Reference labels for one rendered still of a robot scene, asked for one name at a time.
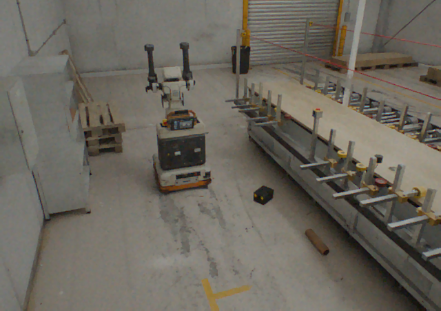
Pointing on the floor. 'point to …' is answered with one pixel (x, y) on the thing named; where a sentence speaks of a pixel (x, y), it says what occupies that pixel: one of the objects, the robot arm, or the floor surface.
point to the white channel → (355, 41)
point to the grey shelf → (56, 133)
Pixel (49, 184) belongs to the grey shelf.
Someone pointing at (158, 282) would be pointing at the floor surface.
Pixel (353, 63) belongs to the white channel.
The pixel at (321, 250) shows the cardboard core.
